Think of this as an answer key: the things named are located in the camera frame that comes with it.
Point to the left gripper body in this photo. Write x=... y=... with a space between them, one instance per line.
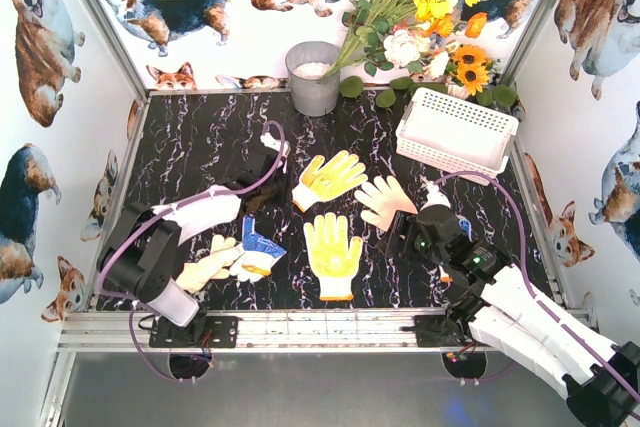
x=258 y=187

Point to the cream rubber glove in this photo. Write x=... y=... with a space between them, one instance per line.
x=381 y=199
x=196 y=275

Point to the grey metal bucket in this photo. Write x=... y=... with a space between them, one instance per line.
x=314 y=85

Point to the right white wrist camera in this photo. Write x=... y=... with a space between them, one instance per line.
x=435 y=196

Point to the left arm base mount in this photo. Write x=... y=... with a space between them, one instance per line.
x=212 y=331

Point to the aluminium front rail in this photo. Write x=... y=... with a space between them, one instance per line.
x=285 y=331

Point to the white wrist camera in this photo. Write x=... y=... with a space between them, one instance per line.
x=270 y=142
x=435 y=196

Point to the yellow dotted work glove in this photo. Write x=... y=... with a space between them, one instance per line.
x=325 y=180

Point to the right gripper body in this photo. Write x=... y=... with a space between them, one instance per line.
x=396 y=239

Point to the blue dotted glove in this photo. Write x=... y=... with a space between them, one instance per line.
x=259 y=254
x=465 y=229

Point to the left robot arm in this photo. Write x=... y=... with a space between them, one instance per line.
x=140 y=260

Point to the artificial flower bouquet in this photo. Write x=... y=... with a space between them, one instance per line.
x=433 y=41

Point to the white plastic storage basket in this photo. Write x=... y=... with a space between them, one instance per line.
x=456 y=136

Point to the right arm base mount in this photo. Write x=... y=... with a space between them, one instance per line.
x=437 y=331

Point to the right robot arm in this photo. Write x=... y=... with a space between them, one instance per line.
x=596 y=377

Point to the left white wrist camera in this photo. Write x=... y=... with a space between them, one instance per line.
x=270 y=142

